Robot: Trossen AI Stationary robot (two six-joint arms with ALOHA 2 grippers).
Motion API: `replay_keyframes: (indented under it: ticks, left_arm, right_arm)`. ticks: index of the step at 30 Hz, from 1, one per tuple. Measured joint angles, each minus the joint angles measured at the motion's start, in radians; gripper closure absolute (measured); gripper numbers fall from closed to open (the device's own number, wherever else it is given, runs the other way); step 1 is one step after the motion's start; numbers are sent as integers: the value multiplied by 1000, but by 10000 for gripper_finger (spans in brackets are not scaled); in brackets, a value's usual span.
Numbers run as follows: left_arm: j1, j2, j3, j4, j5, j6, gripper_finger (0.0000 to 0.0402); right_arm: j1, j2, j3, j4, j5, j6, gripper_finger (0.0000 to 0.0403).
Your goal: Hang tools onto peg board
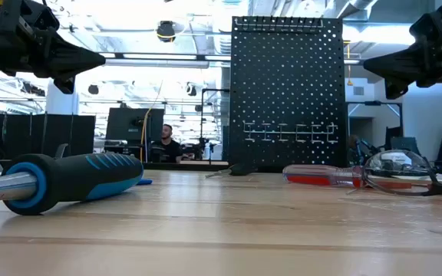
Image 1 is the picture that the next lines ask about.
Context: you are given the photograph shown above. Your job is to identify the black blue metal stand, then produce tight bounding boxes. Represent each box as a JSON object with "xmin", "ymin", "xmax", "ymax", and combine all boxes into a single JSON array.
[{"xmin": 345, "ymin": 100, "xmax": 404, "ymax": 154}]

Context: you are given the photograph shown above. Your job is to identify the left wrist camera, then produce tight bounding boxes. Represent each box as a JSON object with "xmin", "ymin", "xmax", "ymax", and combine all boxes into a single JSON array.
[{"xmin": 23, "ymin": 0, "xmax": 61, "ymax": 31}]

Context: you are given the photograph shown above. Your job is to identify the long pegboard hook rail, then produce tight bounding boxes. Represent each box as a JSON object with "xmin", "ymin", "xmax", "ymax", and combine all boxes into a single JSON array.
[{"xmin": 234, "ymin": 17, "xmax": 324, "ymax": 34}]

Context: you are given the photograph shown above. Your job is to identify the person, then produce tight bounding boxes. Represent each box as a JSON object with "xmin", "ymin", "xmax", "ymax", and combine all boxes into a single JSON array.
[{"xmin": 150, "ymin": 123, "xmax": 183, "ymax": 164}]

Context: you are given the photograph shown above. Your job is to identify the black monitor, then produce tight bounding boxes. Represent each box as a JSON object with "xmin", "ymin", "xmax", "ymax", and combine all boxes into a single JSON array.
[{"xmin": 105, "ymin": 107, "xmax": 165, "ymax": 162}]

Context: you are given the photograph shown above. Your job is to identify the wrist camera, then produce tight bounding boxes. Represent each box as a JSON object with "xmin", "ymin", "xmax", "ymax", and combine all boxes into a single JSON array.
[
  {"xmin": 408, "ymin": 7, "xmax": 442, "ymax": 43},
  {"xmin": 23, "ymin": 0, "xmax": 61, "ymax": 31}
]

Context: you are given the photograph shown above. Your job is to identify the clear safety glasses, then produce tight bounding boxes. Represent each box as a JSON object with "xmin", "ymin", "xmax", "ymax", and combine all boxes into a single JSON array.
[{"xmin": 347, "ymin": 149, "xmax": 442, "ymax": 201}]

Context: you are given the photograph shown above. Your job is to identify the black aluminium frame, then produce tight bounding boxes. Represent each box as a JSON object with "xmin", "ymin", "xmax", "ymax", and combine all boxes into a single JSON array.
[{"xmin": 143, "ymin": 162, "xmax": 230, "ymax": 172}]

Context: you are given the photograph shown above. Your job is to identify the large black blue screwdriver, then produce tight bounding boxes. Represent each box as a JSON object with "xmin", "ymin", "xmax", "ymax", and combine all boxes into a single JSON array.
[{"xmin": 0, "ymin": 152, "xmax": 144, "ymax": 215}]

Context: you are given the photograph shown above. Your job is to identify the long ceiling light tube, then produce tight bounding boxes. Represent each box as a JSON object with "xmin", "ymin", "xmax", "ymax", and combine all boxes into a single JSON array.
[{"xmin": 105, "ymin": 57, "xmax": 210, "ymax": 70}]

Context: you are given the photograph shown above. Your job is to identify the yellow hanging cable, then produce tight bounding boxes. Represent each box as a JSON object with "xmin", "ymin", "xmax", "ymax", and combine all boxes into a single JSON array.
[{"xmin": 140, "ymin": 79, "xmax": 164, "ymax": 162}]

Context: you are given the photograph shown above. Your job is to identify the small black handled screwdriver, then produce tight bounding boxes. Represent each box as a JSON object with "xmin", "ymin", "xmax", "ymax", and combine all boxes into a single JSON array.
[{"xmin": 205, "ymin": 163, "xmax": 259, "ymax": 179}]

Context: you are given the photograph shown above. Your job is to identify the black partition panels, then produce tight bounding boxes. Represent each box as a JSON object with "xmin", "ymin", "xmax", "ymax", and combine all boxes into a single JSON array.
[{"xmin": 4, "ymin": 113, "xmax": 96, "ymax": 158}]

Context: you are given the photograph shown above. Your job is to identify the grey chair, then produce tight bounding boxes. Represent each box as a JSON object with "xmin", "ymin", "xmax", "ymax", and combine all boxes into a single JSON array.
[{"xmin": 54, "ymin": 143, "xmax": 71, "ymax": 160}]

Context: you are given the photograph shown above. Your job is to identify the thick red clear screwdriver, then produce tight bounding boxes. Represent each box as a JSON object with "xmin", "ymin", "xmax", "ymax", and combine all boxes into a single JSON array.
[{"xmin": 282, "ymin": 164, "xmax": 364, "ymax": 189}]

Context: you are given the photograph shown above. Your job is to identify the black metal pegboard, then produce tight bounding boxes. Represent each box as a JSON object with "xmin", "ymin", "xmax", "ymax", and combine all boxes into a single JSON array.
[{"xmin": 228, "ymin": 15, "xmax": 348, "ymax": 169}]

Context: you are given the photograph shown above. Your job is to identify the wire pegboard hook rack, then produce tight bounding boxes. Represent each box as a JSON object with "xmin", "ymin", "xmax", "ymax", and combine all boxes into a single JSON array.
[{"xmin": 242, "ymin": 121, "xmax": 339, "ymax": 145}]

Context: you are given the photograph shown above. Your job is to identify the round black ceiling device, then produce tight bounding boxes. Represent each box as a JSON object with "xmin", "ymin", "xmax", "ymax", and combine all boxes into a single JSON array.
[{"xmin": 156, "ymin": 21, "xmax": 176, "ymax": 43}]

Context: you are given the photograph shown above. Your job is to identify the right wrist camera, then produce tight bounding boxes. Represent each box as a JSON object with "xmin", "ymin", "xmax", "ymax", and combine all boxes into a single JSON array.
[{"xmin": 408, "ymin": 7, "xmax": 442, "ymax": 43}]

